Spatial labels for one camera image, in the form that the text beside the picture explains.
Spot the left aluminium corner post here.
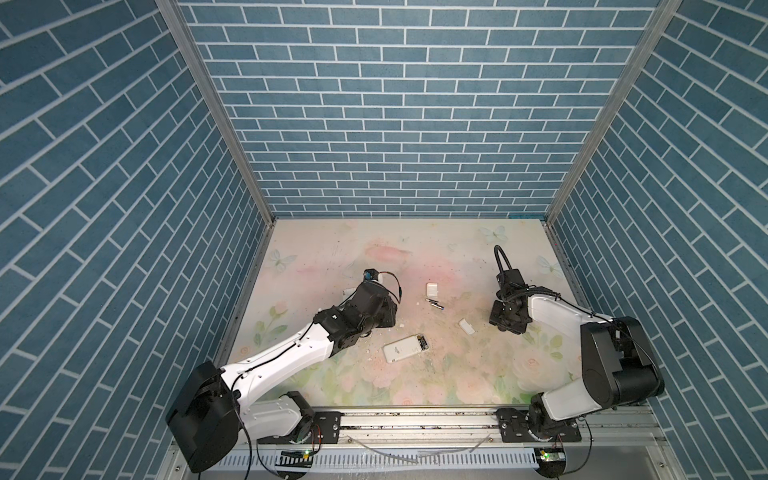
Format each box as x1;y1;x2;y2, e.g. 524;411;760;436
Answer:
156;0;275;228

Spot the white vented strip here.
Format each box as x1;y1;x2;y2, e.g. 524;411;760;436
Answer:
212;448;537;473

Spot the right aluminium corner post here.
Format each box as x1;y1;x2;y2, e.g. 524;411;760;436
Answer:
544;0;681;230

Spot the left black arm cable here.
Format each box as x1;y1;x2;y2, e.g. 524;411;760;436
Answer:
230;269;403;480

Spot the right controller board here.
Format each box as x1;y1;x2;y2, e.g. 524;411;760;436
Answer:
533;448;567;479

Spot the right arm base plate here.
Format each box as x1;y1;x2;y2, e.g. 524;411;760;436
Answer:
495;408;582;443

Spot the grey white remote control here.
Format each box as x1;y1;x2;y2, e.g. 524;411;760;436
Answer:
382;334;429;363

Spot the left controller board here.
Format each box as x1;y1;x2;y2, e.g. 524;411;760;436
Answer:
273;451;314;480

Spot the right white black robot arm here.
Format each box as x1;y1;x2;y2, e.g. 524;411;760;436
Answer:
489;267;665;440

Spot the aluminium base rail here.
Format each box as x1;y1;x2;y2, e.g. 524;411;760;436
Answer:
232;406;675;473

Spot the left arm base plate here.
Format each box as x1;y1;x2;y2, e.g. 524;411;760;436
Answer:
281;411;343;445

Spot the aluminium corner post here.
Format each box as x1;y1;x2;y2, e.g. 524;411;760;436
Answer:
156;0;275;228
544;0;681;230

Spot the grey loose wire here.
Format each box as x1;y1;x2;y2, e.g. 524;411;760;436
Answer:
346;433;493;464

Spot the controller board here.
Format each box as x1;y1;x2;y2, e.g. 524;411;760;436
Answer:
533;448;567;479
273;451;314;480

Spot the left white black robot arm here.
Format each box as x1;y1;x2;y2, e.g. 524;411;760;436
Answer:
166;270;402;474

